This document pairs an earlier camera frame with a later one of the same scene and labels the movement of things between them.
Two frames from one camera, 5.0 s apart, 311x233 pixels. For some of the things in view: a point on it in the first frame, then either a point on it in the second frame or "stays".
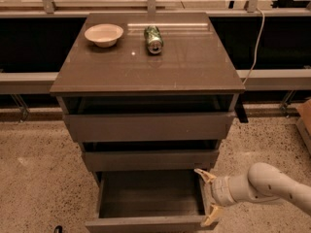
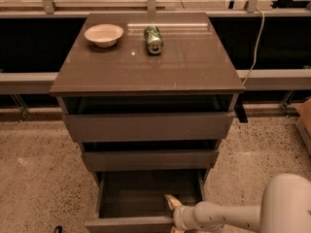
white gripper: x=221 y=190 to x=179 y=216
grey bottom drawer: x=150 y=201 stays
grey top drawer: x=149 y=117 stays
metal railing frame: x=21 y=83 stays
